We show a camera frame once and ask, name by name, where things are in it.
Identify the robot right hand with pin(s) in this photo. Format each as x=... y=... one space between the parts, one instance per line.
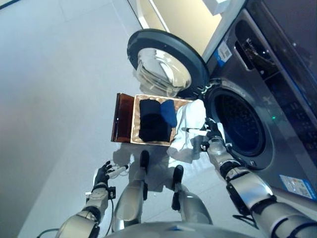
x=214 y=131

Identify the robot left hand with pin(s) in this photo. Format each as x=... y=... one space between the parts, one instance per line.
x=101 y=176

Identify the white garment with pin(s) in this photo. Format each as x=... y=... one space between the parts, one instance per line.
x=188 y=116

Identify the blue garment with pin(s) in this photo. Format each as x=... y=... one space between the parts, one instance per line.
x=168 y=111

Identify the black garment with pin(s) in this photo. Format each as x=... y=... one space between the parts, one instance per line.
x=153 y=124

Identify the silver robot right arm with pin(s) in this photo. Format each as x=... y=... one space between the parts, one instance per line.
x=247 y=188

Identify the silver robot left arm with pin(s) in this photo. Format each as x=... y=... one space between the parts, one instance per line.
x=96 y=198

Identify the grey front-load washing machine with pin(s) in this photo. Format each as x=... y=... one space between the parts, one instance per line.
x=284 y=153

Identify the round washing machine door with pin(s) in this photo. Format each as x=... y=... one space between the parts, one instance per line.
x=148 y=34

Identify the robot legs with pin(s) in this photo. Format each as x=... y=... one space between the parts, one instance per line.
x=131 y=198

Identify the brown translucent acrylic stand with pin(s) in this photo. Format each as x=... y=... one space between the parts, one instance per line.
x=122 y=116

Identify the rectangular wicker laundry basket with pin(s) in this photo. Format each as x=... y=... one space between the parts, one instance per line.
x=135 y=119

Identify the silver robot right leg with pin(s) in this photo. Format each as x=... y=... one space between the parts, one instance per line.
x=193 y=203

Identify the silver robot torso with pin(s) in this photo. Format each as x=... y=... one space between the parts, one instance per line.
x=173 y=230

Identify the white counter cabinet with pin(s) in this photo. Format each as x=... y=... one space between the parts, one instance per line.
x=178 y=19

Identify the grey stacked tumble dryer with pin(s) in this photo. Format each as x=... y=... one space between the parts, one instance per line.
x=297 y=24

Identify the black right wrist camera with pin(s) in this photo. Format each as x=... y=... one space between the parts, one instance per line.
x=204 y=147

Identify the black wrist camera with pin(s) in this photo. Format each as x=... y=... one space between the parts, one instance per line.
x=112 y=192
x=204 y=147

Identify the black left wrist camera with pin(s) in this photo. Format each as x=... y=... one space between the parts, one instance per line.
x=112 y=192

